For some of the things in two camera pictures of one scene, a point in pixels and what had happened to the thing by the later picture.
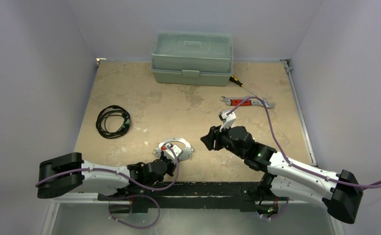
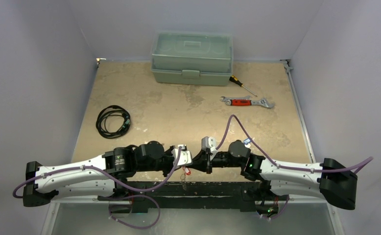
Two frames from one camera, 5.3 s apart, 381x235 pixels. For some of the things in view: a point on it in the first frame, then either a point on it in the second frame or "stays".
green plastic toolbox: x=192 y=58 stays
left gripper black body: x=171 y=166 → x=165 y=164
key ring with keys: x=187 y=152 → x=182 y=177
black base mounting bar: x=243 y=196 stays
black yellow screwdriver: x=235 y=80 stays
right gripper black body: x=215 y=138 → x=208 y=160
